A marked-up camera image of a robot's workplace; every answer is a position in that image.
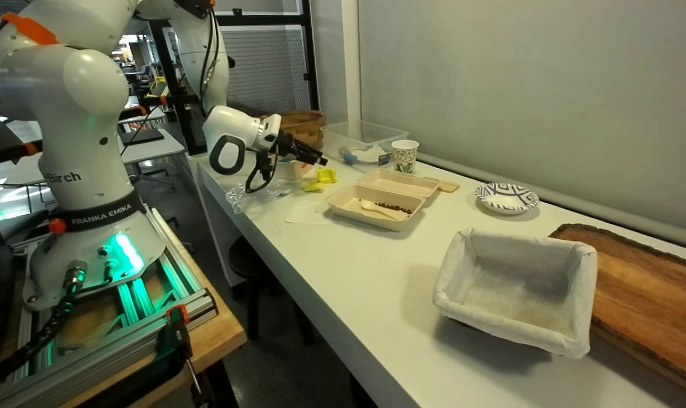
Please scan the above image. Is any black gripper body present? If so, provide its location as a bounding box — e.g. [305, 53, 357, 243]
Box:
[276, 131, 318, 166]

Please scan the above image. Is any notched yellow block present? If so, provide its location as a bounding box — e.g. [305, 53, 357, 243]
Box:
[314, 166, 339, 189]

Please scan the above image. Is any brown wicker basket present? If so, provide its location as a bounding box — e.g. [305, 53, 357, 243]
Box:
[279, 109, 328, 152]

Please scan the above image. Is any clear plastic bin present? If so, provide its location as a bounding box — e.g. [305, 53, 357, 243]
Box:
[321, 118, 413, 168]

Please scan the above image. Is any beige clamshell food container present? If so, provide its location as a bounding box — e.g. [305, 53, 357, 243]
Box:
[326, 168, 461, 232]

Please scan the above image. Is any patterned paper cup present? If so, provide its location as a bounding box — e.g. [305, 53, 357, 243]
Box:
[390, 138, 421, 174]

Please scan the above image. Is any blue white patterned bowl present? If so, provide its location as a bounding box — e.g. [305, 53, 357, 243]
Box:
[475, 179, 541, 219]

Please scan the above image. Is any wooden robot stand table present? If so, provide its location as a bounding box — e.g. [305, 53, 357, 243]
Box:
[54, 247, 250, 408]

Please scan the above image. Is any green orange clamp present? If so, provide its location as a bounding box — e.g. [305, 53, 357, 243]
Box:
[154, 305, 209, 404]

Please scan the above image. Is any white cloth lined basket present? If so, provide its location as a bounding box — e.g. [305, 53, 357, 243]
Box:
[432, 226, 600, 361]

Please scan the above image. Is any brown wooden board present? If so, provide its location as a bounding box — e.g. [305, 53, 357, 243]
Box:
[551, 222, 686, 398]

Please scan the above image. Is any black corrugated cable conduit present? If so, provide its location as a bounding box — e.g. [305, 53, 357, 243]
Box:
[0, 138, 281, 391]

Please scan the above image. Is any black metal shelf frame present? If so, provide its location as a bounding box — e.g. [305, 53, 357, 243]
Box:
[141, 0, 318, 156]

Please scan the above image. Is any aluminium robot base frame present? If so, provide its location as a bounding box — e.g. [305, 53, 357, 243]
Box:
[0, 207, 220, 408]

